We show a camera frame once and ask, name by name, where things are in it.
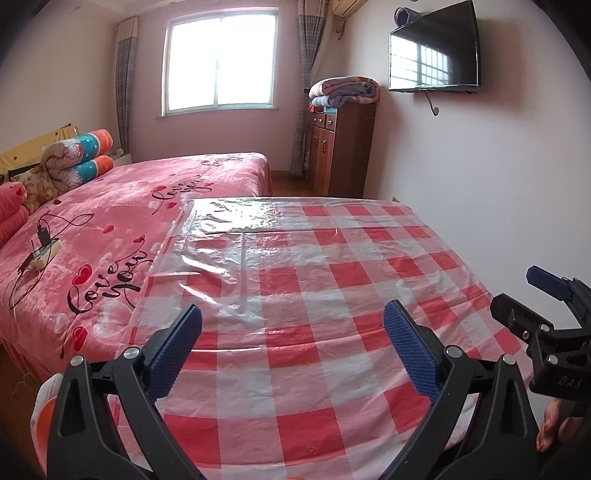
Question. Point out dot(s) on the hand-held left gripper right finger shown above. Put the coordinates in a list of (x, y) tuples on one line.
[(411, 350)]

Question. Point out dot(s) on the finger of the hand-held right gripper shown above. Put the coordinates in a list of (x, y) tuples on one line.
[(549, 282), (519, 316)]

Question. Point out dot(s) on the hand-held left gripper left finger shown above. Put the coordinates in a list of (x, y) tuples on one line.
[(178, 350)]

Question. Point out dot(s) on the person's right hand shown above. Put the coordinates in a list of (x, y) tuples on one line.
[(554, 424)]

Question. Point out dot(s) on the red white checkered tablecloth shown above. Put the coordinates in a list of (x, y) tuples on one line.
[(323, 323)]

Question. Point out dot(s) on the beige power strip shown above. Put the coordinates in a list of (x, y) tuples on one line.
[(46, 256)]

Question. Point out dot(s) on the black charger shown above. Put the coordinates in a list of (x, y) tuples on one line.
[(44, 235)]

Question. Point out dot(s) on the rolled colourful quilt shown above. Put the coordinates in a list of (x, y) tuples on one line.
[(85, 173), (78, 147)]

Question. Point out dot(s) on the white bedside cabinet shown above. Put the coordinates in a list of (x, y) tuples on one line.
[(123, 157)]

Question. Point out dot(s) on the pink pillow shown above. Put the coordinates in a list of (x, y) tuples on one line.
[(11, 226), (11, 198)]

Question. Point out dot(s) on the brown wooden cabinet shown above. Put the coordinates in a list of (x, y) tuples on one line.
[(341, 147)]

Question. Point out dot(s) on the gold floral pillow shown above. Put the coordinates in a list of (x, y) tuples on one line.
[(34, 187)]

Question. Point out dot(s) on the yellow headboard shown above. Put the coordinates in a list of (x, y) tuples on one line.
[(27, 150)]

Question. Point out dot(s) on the grey checked curtain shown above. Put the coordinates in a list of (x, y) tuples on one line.
[(125, 92), (310, 92)]

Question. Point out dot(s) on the folded quilt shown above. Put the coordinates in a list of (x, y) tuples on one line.
[(344, 90)]

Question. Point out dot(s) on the window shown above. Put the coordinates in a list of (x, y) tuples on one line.
[(219, 60)]

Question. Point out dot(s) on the dark blue device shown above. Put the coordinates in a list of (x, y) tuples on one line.
[(406, 16)]

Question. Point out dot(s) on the air conditioner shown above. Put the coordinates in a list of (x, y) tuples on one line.
[(348, 7)]

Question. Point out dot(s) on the wall television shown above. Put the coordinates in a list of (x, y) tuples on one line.
[(434, 50)]

